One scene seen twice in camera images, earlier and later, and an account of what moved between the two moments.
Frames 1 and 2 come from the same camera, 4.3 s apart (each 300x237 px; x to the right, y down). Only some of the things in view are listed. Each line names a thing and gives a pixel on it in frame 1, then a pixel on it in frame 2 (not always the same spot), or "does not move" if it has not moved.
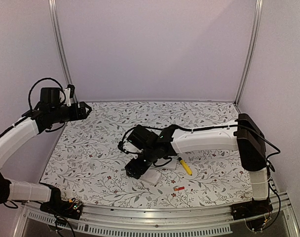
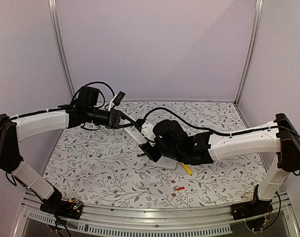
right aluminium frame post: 259,7 does not move
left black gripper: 76,115 to 114,119
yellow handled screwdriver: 185,166 does not move
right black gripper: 131,168 to 153,156
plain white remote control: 171,164 does not move
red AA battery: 181,187 does not move
